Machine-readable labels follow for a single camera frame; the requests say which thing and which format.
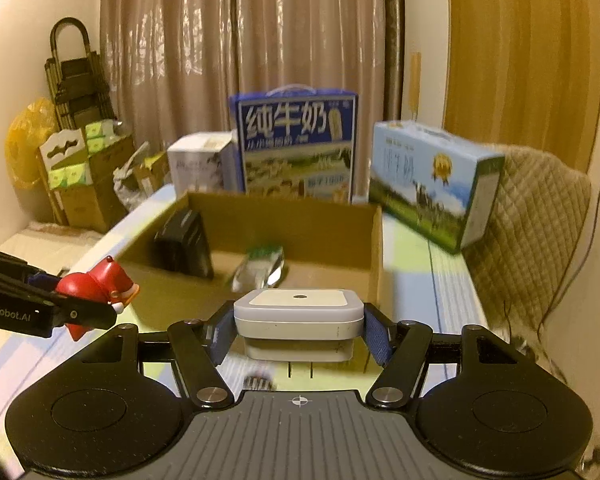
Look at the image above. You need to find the chair with quilted cover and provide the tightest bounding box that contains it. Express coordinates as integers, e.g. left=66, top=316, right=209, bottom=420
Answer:
left=462, top=144, right=593, bottom=361

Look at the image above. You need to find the white panel with cutout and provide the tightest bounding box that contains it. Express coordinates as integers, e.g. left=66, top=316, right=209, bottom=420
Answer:
left=39, top=127, right=89, bottom=196

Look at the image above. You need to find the brown patterned curtain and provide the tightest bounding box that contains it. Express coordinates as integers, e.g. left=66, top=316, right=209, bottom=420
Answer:
left=99, top=0, right=406, bottom=201

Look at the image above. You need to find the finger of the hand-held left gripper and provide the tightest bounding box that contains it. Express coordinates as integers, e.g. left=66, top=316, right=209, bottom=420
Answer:
left=0, top=244, right=67, bottom=292
left=47, top=291, right=119, bottom=332

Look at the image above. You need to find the dark blue milk carton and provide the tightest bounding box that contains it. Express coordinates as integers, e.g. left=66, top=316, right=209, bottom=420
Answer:
left=229, top=85, right=358, bottom=204

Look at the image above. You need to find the white square box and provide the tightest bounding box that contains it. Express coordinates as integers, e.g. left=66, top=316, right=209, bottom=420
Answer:
left=233, top=287, right=366, bottom=363

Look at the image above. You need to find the beige patterned mat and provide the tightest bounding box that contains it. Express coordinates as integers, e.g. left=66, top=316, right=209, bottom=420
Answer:
left=0, top=220, right=103, bottom=263

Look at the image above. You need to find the stack of green tissue packs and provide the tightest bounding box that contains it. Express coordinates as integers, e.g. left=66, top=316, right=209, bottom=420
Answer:
left=47, top=120, right=117, bottom=191

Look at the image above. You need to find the black shaver box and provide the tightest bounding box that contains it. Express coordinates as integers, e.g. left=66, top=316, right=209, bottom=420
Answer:
left=152, top=209, right=215, bottom=280

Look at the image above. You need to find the red toy figure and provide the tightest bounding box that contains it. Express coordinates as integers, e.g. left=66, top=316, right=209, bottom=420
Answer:
left=55, top=256, right=141, bottom=343

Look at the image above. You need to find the brown cardboard box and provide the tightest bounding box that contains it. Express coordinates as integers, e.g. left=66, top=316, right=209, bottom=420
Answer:
left=115, top=191, right=385, bottom=333

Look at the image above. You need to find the folded step ladder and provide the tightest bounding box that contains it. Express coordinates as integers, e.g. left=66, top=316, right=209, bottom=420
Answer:
left=44, top=17, right=117, bottom=131

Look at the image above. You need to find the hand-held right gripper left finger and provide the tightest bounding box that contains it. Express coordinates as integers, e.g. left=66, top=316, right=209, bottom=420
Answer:
left=80, top=302, right=241, bottom=409

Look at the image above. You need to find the silver and green foil bag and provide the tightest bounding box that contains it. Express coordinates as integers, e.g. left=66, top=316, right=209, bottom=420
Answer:
left=230, top=244, right=287, bottom=293

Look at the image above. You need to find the large cardboard storage box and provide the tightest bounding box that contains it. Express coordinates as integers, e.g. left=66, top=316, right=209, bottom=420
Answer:
left=40, top=130, right=137, bottom=233

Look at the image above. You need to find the yellow plastic bag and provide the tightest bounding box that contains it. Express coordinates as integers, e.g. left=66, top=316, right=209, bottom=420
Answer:
left=6, top=99, right=61, bottom=191

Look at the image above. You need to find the light blue milk carton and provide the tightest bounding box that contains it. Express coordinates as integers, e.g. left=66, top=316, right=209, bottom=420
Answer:
left=369, top=120, right=506, bottom=255

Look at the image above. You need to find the white humidifier box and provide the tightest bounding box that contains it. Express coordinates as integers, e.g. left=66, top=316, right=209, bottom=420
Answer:
left=166, top=131, right=241, bottom=196

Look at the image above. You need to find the wooden door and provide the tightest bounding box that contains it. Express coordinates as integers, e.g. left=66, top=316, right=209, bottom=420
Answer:
left=442, top=0, right=600, bottom=171

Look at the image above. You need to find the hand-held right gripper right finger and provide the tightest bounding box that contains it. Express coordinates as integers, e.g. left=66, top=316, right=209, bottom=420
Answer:
left=362, top=304, right=536, bottom=409

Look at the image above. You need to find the crumpled plastic bag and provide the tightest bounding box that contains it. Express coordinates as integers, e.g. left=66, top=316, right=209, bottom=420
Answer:
left=112, top=142, right=153, bottom=211

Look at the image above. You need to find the small open cardboard box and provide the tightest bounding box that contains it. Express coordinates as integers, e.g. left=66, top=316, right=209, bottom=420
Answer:
left=132, top=152, right=171, bottom=199

